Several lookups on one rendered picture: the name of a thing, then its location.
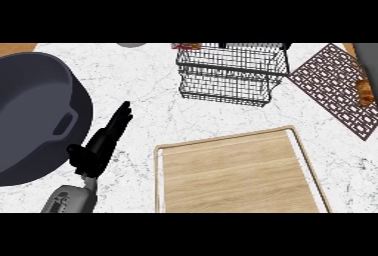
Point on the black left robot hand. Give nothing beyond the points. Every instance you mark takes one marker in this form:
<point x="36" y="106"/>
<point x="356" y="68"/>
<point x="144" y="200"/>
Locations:
<point x="101" y="143"/>

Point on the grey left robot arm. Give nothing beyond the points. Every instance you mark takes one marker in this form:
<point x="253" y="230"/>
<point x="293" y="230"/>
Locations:
<point x="68" y="198"/>

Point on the pale wooden tray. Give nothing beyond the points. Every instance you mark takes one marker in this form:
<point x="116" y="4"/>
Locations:
<point x="238" y="173"/>

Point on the dark grey pot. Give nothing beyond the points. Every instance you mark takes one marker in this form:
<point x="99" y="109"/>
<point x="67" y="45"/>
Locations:
<point x="34" y="113"/>

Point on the grey round object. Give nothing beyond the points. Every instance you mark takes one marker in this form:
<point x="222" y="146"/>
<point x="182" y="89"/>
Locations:
<point x="132" y="44"/>

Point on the red and yellow packet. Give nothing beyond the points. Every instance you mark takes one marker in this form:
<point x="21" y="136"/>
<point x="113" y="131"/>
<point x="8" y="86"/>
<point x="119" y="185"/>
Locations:
<point x="187" y="45"/>

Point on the brown patterned placemat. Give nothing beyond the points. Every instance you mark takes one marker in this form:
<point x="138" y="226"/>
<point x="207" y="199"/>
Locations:
<point x="334" y="88"/>

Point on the brown croissant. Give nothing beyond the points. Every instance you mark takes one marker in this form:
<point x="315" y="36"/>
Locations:
<point x="365" y="91"/>

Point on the dark grey appliance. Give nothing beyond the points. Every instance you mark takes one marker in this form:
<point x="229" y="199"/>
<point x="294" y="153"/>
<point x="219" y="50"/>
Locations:
<point x="368" y="63"/>

